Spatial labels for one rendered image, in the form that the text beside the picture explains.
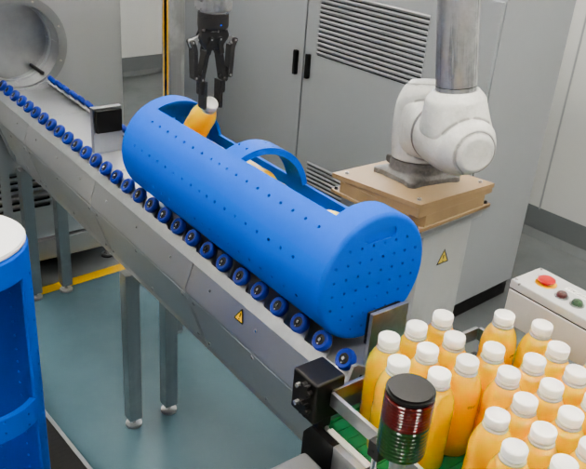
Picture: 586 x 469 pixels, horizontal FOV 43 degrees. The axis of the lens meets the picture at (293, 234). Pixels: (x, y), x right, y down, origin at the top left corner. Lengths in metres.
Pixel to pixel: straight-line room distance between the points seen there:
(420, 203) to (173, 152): 0.64
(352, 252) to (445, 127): 0.52
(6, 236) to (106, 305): 1.70
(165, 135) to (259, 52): 2.13
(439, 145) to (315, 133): 1.96
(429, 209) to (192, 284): 0.64
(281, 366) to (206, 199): 0.42
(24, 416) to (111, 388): 1.04
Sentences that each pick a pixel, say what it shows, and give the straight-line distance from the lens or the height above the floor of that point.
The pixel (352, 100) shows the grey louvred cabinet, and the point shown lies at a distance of 3.52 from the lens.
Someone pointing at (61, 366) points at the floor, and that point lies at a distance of 3.09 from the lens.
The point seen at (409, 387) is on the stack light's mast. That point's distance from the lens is 0.95.
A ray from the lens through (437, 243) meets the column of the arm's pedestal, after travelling 2.09.
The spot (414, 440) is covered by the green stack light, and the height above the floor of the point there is 1.20.
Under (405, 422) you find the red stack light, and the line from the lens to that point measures 0.94.
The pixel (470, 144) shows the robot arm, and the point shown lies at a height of 1.27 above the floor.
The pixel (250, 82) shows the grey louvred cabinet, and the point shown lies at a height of 0.75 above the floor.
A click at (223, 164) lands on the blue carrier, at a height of 1.20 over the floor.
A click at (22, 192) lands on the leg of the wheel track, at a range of 3.26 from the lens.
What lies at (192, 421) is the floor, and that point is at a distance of 2.78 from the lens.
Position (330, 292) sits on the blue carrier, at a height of 1.09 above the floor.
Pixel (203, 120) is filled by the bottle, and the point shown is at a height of 1.23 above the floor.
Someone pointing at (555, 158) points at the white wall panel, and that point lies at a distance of 4.41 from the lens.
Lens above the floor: 1.83
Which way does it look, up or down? 27 degrees down
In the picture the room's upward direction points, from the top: 5 degrees clockwise
